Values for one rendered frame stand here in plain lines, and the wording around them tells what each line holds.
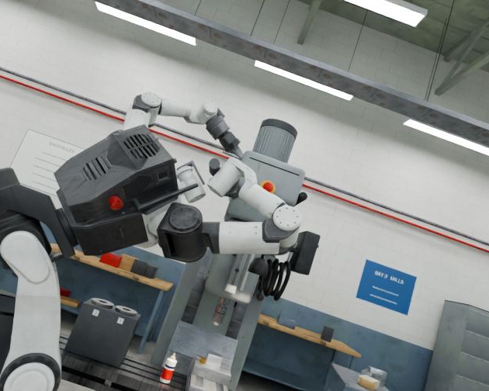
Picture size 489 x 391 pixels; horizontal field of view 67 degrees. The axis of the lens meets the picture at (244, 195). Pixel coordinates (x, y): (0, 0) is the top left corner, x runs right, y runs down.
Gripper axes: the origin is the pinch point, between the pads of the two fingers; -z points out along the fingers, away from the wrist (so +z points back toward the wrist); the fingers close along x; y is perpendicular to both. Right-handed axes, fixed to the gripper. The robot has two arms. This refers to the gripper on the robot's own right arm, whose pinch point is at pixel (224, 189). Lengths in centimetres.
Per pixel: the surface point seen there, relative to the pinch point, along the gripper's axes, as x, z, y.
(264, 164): -11.1, -1.6, -14.9
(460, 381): -385, -377, 71
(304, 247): -46, -44, 6
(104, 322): 27, -17, 63
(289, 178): -22.4, -1.7, -13.1
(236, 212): -7.4, -11.2, 5.4
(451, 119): -188, -204, -188
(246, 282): -20.7, -14.8, 30.0
